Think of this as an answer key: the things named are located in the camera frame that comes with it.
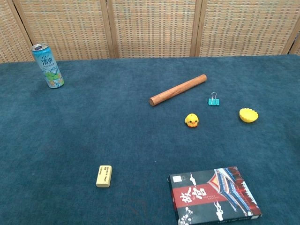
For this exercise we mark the yellow rubber duck toy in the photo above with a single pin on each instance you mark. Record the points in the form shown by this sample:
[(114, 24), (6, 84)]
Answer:
[(191, 120)]

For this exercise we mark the wooden rolling pin rod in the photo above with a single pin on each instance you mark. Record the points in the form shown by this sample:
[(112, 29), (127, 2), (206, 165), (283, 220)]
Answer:
[(178, 90)]

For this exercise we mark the blue carpet table cover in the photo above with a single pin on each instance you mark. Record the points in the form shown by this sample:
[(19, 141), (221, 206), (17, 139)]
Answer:
[(93, 131)]

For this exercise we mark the teal binder clip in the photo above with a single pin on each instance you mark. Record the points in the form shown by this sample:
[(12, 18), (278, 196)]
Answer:
[(214, 102)]

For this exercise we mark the woven rattan folding screen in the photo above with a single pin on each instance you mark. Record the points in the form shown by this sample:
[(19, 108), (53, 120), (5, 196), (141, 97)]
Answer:
[(152, 28)]

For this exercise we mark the yellow eggshell cup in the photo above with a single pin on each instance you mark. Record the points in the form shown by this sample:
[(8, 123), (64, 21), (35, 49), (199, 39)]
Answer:
[(248, 116)]

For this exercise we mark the red black snack packet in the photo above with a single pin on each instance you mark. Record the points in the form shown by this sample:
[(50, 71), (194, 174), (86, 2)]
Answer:
[(213, 197)]

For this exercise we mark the blue green drink can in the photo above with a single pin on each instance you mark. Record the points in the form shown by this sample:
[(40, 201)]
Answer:
[(48, 66)]

